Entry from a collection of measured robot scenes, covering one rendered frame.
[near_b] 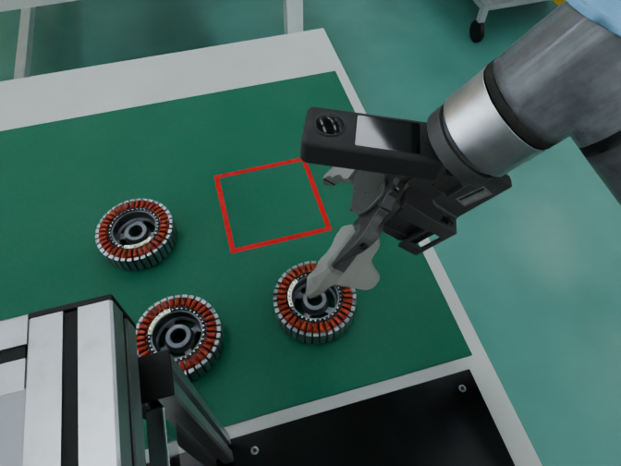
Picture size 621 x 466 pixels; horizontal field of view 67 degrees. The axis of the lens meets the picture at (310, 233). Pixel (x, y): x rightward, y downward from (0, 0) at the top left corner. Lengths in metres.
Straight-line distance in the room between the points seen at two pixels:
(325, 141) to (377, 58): 1.96
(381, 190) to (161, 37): 2.21
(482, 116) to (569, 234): 1.52
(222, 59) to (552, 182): 1.35
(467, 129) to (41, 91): 0.88
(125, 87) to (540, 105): 0.83
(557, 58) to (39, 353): 0.34
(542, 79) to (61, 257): 0.68
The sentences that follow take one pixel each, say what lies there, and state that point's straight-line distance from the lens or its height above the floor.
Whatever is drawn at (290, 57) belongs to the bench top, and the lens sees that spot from 1.04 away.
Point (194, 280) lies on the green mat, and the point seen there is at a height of 0.75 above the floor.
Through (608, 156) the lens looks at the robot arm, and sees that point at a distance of 0.35.
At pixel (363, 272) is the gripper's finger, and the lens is 0.45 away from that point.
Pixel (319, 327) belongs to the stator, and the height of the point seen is 0.78.
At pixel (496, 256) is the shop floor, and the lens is 1.70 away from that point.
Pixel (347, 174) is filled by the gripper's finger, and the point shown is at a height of 0.99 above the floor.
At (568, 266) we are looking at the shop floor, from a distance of 1.78.
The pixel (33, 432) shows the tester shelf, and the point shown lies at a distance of 0.28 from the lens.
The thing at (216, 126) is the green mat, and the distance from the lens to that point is 0.90.
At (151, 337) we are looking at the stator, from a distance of 0.65.
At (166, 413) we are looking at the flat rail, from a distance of 0.34.
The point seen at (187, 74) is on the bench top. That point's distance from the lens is 1.03.
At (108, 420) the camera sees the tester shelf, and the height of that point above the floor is 1.11.
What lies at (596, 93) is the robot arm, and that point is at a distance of 0.33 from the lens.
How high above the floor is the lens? 1.36
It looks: 56 degrees down
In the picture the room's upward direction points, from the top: straight up
